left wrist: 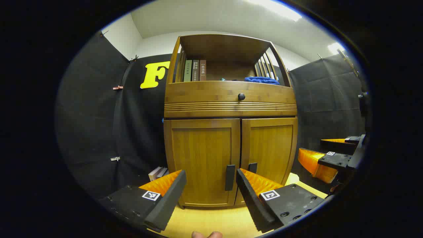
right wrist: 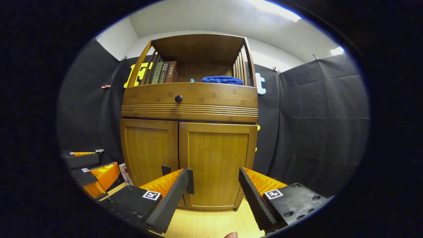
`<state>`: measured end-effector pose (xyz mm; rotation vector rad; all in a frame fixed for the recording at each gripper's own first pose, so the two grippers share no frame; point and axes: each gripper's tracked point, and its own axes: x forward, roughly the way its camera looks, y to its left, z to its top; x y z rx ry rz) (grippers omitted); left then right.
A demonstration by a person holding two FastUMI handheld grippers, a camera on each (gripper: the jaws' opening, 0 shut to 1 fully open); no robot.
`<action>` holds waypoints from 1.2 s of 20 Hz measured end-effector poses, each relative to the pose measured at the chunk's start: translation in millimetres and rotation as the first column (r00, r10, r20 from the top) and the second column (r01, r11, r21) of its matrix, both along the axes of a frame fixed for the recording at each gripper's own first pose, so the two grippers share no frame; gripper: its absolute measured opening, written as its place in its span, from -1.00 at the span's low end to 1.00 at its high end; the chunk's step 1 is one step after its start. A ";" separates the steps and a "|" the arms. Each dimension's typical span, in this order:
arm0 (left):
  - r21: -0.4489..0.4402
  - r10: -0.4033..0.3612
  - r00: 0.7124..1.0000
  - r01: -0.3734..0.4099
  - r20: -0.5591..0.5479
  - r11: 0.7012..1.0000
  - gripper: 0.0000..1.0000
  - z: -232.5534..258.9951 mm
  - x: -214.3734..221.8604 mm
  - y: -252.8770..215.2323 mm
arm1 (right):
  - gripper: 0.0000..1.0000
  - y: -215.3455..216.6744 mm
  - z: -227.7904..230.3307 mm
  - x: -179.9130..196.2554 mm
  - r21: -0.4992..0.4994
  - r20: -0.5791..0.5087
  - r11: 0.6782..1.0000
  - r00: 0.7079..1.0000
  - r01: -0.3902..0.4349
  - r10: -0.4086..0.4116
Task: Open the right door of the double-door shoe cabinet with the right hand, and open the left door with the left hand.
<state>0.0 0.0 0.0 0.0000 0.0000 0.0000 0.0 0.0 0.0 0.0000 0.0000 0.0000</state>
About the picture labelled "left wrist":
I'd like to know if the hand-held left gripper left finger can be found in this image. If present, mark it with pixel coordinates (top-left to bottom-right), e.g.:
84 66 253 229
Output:
99 170 187 233

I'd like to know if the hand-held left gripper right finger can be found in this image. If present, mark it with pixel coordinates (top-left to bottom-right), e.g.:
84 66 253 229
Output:
236 168 326 233

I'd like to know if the wooden cabinet door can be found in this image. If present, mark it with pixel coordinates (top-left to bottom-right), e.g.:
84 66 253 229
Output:
164 119 241 208
235 117 298 205

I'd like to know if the long ceiling light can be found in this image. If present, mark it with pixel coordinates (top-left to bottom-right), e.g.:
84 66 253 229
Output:
246 0 303 22

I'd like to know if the blue knitted cloth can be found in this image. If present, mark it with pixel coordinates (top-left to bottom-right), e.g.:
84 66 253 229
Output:
245 76 280 85

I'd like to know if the wooden double-door shoe cabinet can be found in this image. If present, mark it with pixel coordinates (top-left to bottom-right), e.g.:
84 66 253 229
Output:
164 34 298 209

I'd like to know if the black backdrop cloth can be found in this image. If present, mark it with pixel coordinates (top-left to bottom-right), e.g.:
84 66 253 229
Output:
55 31 367 199

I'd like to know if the small ceiling light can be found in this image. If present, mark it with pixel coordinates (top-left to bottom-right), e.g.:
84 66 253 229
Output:
327 42 346 55

